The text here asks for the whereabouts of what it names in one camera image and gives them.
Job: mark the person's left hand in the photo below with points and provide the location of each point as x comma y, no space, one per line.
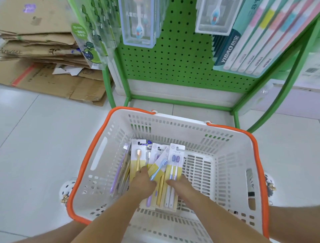
142,184

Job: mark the person's right hand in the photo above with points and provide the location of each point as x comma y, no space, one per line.
184,189

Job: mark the row of slim toothbrush packs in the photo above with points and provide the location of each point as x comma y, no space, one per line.
175,150

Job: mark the white orange shopping basket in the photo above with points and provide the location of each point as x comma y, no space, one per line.
225,165

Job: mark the green pegboard display rack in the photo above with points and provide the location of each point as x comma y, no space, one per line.
185,55

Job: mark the bundle of clear kids toothbrushes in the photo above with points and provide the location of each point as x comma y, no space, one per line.
87,45

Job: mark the bundle of cartoon toothbrush boxes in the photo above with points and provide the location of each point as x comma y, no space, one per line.
137,30

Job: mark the teal multi toothbrush pack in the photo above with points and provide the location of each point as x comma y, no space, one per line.
260,40

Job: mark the person's left forearm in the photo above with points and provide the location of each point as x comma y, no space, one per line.
110,223

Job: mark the person's right forearm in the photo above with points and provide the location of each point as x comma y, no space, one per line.
220,225

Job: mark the person's left leg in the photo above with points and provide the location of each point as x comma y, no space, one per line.
55,235

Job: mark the person's leg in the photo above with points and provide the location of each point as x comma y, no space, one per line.
55,235
300,225

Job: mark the person's right leg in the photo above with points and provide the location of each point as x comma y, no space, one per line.
300,225

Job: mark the white clog shoe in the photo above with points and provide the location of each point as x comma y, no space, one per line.
270,188
66,193

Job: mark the pile of flattened cardboard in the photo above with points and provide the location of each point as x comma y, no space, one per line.
50,85

